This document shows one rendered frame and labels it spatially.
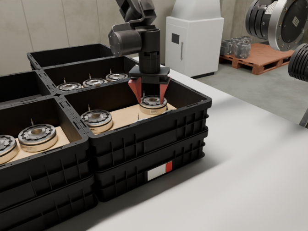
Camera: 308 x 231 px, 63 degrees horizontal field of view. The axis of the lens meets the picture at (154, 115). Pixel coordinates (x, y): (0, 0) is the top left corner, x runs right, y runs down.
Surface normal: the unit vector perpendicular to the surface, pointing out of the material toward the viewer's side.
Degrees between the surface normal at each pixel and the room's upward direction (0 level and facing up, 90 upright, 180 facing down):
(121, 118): 0
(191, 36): 90
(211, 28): 90
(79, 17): 90
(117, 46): 90
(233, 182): 0
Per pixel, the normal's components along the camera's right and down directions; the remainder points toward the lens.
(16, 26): 0.57, 0.40
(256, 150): 0.00, -0.87
